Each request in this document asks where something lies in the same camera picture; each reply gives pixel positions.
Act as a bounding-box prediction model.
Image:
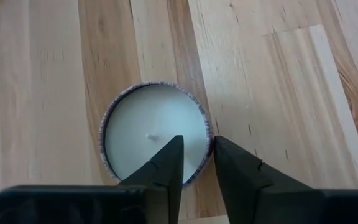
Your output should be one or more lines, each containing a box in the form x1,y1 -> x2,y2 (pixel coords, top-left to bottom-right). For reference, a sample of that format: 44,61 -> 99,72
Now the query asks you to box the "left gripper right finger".
213,135 -> 358,224

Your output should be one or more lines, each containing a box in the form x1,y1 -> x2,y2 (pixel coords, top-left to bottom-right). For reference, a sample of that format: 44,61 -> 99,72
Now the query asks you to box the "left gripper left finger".
0,135 -> 185,224

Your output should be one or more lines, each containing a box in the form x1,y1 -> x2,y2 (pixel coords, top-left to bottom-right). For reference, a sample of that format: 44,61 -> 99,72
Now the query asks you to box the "white candle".
99,81 -> 214,187

